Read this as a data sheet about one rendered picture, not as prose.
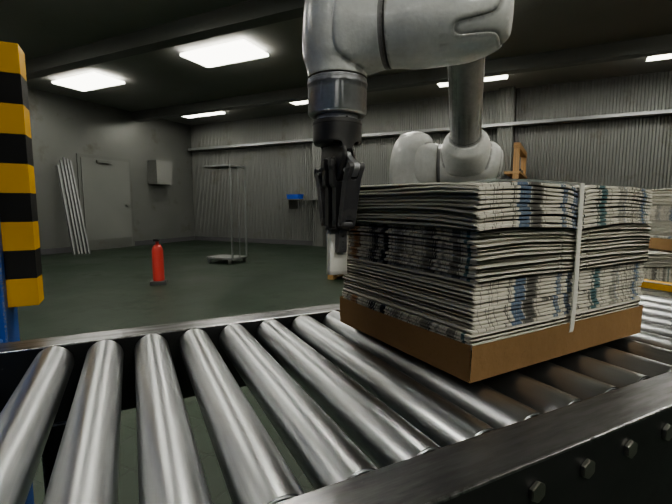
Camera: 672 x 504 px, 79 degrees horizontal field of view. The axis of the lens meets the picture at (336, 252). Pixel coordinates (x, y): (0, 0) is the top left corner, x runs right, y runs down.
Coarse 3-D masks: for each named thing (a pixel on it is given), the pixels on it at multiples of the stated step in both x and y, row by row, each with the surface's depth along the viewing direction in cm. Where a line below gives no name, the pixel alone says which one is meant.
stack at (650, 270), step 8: (648, 256) 151; (656, 256) 152; (664, 256) 152; (648, 264) 152; (656, 264) 152; (664, 264) 153; (648, 272) 153; (656, 272) 153; (664, 272) 154; (656, 280) 153; (664, 280) 154; (664, 296) 154
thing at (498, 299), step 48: (384, 192) 57; (432, 192) 49; (480, 192) 43; (528, 192) 47; (384, 240) 59; (432, 240) 50; (480, 240) 44; (528, 240) 48; (384, 288) 59; (432, 288) 51; (480, 288) 45; (528, 288) 50; (480, 336) 46
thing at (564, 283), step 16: (576, 192) 53; (576, 208) 52; (576, 224) 52; (592, 224) 54; (560, 256) 52; (560, 272) 52; (560, 288) 53; (560, 304) 54; (560, 320) 53; (576, 320) 55
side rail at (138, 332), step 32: (224, 320) 73; (256, 320) 73; (288, 320) 76; (320, 320) 79; (0, 352) 57; (32, 352) 59; (128, 352) 64; (224, 352) 71; (0, 384) 57; (128, 384) 65; (64, 416) 61
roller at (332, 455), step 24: (240, 336) 64; (240, 360) 58; (264, 360) 54; (264, 384) 49; (288, 384) 47; (264, 408) 46; (288, 408) 42; (312, 408) 41; (288, 432) 40; (312, 432) 37; (336, 432) 37; (312, 456) 35; (336, 456) 34; (360, 456) 34; (312, 480) 34; (336, 480) 32
